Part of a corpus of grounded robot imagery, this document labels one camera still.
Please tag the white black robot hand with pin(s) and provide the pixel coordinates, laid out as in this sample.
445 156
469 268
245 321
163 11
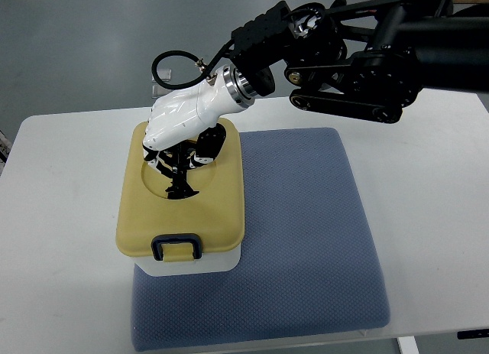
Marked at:
186 113

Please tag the yellow storage box lid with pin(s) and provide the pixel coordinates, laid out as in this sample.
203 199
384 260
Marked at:
216 214

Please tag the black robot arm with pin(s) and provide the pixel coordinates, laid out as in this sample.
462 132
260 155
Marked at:
367 60

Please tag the white storage box base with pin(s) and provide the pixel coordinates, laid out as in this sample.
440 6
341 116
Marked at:
208 263

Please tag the clear plastic floor tile upper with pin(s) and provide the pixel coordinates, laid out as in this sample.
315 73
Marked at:
164 75

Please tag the blue-grey front latch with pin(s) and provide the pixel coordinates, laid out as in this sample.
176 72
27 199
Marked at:
177 248

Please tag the blue-grey textured cushion mat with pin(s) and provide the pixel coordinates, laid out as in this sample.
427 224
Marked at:
308 261

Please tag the white table leg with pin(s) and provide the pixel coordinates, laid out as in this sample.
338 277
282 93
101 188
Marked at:
407 345

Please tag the black table control bracket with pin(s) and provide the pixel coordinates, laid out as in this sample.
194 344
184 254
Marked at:
473 334

